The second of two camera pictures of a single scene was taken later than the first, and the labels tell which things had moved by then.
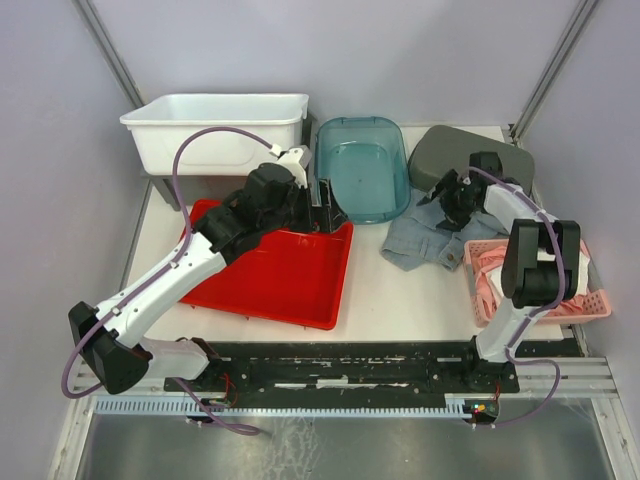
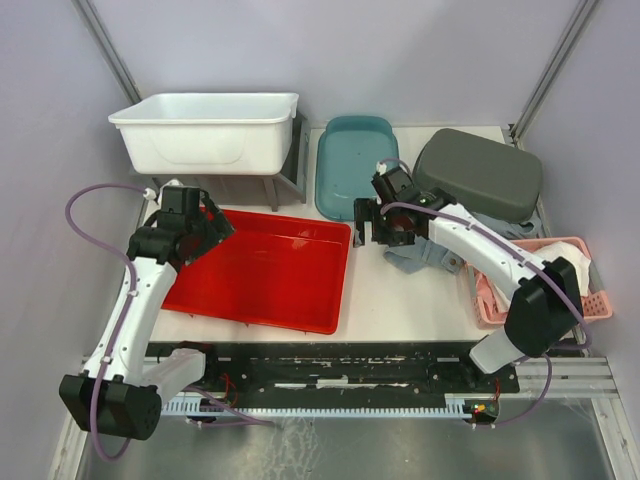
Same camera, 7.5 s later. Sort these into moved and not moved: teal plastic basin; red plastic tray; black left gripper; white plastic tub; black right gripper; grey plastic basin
Moved: black right gripper; black left gripper
Not moved: grey plastic basin; red plastic tray; teal plastic basin; white plastic tub
